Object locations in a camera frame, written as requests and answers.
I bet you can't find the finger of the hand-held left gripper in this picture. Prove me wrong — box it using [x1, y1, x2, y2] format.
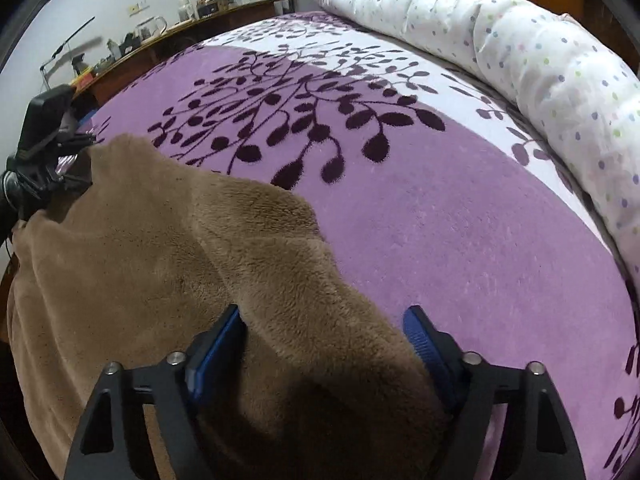
[60, 133, 98, 153]
[52, 175, 93, 193]

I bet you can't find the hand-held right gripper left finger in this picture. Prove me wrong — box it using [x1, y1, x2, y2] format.
[64, 304, 246, 480]

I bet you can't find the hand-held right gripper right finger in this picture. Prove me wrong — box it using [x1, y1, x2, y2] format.
[402, 305, 587, 480]

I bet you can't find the brown fleece garment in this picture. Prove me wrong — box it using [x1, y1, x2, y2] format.
[6, 133, 451, 480]

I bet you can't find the black desk lamp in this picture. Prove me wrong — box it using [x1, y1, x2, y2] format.
[40, 16, 96, 86]

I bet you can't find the wooden desk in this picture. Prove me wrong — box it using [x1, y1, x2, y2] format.
[75, 0, 278, 106]

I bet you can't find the white kettle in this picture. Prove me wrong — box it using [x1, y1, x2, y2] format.
[134, 15, 168, 43]

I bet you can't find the purple leaf-print blanket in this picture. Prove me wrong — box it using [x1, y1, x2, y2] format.
[55, 10, 640, 480]

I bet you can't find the white dotted duvet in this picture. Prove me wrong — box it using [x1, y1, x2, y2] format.
[311, 0, 640, 281]

